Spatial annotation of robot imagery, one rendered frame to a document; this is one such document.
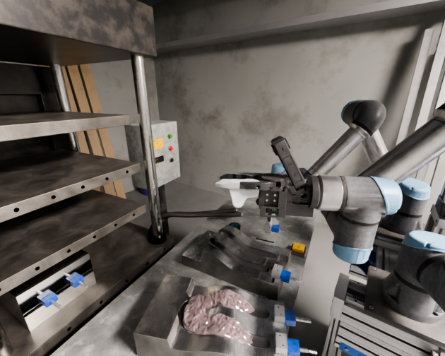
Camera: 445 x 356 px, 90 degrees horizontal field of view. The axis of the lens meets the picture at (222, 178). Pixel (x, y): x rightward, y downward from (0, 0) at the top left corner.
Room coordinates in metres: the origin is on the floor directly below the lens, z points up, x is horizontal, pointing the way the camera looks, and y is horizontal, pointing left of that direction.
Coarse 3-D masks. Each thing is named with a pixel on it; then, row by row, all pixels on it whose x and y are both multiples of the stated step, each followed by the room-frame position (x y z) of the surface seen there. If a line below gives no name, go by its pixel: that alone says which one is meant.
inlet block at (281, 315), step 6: (276, 306) 0.63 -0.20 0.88; (282, 306) 0.63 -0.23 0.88; (276, 312) 0.60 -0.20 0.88; (282, 312) 0.60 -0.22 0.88; (288, 312) 0.61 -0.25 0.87; (294, 312) 0.61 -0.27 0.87; (276, 318) 0.59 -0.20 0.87; (282, 318) 0.58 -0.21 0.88; (288, 318) 0.59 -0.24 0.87; (294, 318) 0.59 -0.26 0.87; (300, 318) 0.60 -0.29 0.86; (288, 324) 0.58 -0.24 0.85; (294, 324) 0.58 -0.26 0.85
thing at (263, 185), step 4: (260, 180) 0.43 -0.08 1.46; (264, 180) 0.43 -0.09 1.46; (240, 184) 0.42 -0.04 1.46; (244, 184) 0.41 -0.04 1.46; (248, 184) 0.41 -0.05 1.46; (252, 184) 0.41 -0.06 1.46; (256, 184) 0.41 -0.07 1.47; (260, 184) 0.41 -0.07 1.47; (264, 184) 0.41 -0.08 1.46; (268, 184) 0.41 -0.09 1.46; (272, 184) 0.41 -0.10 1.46; (276, 184) 0.43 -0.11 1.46; (240, 188) 0.42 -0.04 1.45; (244, 188) 0.42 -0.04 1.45; (248, 188) 0.42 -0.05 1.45; (252, 188) 0.42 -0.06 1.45; (256, 188) 0.41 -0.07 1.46; (260, 188) 0.41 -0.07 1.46; (264, 188) 0.41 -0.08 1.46; (268, 188) 0.41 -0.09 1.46
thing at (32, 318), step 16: (80, 256) 0.81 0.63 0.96; (48, 272) 0.72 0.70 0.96; (64, 272) 0.74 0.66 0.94; (80, 272) 0.79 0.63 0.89; (16, 288) 0.64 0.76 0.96; (32, 288) 0.64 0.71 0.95; (48, 288) 0.68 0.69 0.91; (64, 288) 0.72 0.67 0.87; (80, 288) 0.77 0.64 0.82; (0, 304) 0.71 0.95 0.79; (16, 304) 0.61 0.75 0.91; (32, 304) 0.63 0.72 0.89; (64, 304) 0.71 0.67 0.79; (32, 320) 0.61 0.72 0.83
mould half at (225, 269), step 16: (208, 240) 1.07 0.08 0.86; (224, 240) 0.97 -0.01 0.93; (192, 256) 0.93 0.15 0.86; (208, 256) 0.87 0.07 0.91; (224, 256) 0.87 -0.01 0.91; (240, 256) 0.90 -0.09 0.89; (256, 256) 0.90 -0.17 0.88; (288, 256) 0.90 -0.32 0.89; (208, 272) 0.87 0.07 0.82; (224, 272) 0.83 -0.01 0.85; (240, 272) 0.80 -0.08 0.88; (256, 272) 0.80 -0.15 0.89; (256, 288) 0.76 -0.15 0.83; (272, 288) 0.73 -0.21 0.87
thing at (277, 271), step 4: (276, 264) 0.81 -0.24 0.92; (276, 268) 0.78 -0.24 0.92; (280, 268) 0.78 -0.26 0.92; (272, 272) 0.77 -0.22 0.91; (276, 272) 0.76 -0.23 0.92; (280, 272) 0.77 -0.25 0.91; (284, 272) 0.78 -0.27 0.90; (288, 272) 0.78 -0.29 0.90; (276, 276) 0.76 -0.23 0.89; (280, 276) 0.76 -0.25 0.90; (284, 276) 0.75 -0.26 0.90; (288, 276) 0.75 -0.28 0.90; (284, 280) 0.75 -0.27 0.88; (288, 280) 0.74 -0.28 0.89; (296, 280) 0.74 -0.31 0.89; (300, 280) 0.74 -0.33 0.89
